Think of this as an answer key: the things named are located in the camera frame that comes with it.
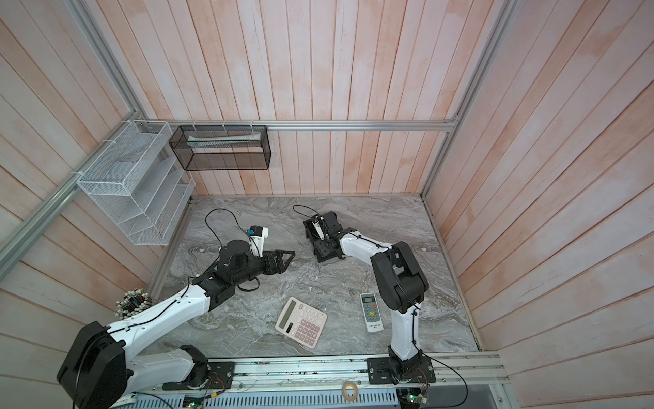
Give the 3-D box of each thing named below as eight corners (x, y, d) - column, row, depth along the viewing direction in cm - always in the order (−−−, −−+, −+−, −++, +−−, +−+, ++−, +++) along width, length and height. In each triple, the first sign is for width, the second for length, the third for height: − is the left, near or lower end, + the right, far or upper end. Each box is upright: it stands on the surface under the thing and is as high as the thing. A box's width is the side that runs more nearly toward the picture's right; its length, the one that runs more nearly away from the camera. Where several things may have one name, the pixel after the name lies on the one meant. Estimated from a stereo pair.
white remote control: (368, 332, 83) (368, 331, 82) (359, 295, 92) (360, 293, 90) (382, 330, 84) (384, 329, 82) (373, 293, 92) (374, 291, 91)
